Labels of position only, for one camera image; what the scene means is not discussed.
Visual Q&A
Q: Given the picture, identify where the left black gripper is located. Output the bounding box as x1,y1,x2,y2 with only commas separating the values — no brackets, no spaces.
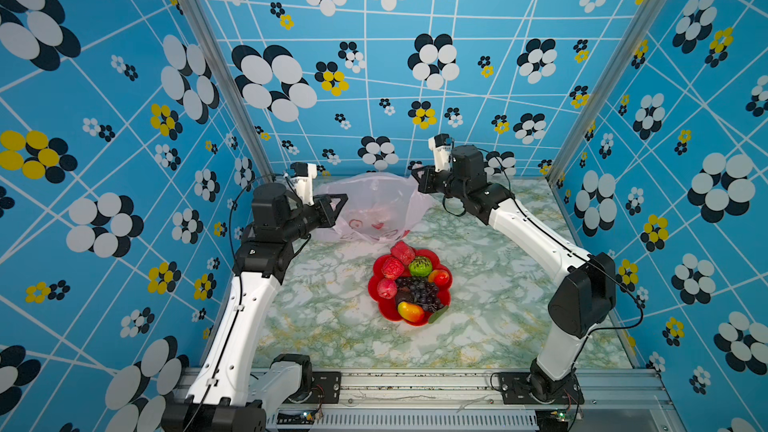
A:
277,192,344,248

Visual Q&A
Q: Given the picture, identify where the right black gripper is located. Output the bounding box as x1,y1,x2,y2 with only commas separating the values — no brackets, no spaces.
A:
411,163,470,203

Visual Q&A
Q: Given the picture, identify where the pink plastic bag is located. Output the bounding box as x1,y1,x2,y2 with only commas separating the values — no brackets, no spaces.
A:
313,172,436,244

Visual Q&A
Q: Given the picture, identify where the small red orange fruit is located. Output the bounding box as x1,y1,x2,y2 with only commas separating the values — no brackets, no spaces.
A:
427,269,453,290

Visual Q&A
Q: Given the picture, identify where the red flower-shaped plate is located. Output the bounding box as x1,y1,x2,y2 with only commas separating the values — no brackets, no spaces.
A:
368,249,452,326

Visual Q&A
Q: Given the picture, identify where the yellow red mango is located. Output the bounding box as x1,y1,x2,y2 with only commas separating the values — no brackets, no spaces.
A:
397,301,425,323

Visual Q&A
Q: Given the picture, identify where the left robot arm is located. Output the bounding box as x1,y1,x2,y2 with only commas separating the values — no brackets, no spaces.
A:
160,178,348,431

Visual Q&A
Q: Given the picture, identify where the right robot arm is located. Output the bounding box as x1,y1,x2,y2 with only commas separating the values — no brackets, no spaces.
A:
410,134,623,404

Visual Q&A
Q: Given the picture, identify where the red dragon fruit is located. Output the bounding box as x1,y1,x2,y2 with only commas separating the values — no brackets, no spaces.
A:
390,241,416,266

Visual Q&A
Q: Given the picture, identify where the red strawberry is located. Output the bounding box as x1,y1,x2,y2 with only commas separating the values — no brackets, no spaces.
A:
381,256,405,280

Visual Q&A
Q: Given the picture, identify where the green custard apple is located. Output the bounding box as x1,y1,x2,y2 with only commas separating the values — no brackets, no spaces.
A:
408,256,433,278

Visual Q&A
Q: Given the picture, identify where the pink red apple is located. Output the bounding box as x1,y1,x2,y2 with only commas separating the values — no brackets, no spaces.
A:
376,278,398,300

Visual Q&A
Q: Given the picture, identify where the dark purple grape bunch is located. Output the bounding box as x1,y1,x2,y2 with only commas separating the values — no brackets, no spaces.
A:
395,276,447,313

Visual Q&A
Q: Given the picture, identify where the green leaf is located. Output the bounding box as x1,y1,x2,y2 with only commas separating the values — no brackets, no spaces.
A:
428,306,449,324

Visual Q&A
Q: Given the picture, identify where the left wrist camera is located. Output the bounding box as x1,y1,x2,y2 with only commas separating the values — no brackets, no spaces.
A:
290,162,317,206

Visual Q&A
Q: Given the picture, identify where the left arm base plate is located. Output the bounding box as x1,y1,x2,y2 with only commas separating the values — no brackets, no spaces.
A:
284,371,342,405

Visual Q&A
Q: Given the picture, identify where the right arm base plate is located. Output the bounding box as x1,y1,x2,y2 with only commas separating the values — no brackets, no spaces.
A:
492,371,584,406

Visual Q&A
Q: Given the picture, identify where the left aluminium corner post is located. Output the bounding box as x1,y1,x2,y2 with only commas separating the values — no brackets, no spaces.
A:
180,0,274,181

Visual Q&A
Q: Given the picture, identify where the aluminium corner post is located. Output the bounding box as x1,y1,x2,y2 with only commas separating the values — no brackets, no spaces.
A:
180,0,274,181
547,0,668,189

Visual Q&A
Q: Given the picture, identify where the aluminium front rail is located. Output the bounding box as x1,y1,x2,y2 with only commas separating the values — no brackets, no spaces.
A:
161,367,685,432

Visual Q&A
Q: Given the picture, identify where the right aluminium corner post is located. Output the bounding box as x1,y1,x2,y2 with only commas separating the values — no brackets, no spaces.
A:
547,0,668,189

